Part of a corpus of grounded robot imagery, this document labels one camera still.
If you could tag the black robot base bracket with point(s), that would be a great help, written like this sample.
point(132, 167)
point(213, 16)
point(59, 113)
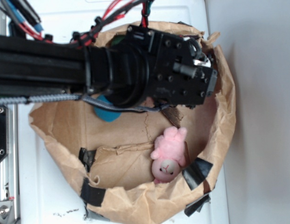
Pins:
point(3, 132)

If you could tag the dark wood bark piece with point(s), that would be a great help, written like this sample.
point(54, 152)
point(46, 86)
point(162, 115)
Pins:
point(173, 115)

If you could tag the pink plush sheep toy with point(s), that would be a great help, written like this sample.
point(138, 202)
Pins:
point(168, 155)

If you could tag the brown paper bag bin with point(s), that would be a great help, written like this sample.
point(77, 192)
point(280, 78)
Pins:
point(109, 164)

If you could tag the blue foam ball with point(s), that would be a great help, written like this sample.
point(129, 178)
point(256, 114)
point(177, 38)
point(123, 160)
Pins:
point(106, 115)

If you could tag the aluminium frame rail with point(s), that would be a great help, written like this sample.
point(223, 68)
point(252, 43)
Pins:
point(10, 212)

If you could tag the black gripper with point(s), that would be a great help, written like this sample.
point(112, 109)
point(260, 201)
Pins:
point(176, 70)

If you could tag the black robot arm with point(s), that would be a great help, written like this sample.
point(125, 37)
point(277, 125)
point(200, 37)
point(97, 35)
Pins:
point(35, 71)

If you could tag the green textured ball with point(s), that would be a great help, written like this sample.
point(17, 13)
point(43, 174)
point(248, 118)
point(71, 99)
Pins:
point(117, 39)

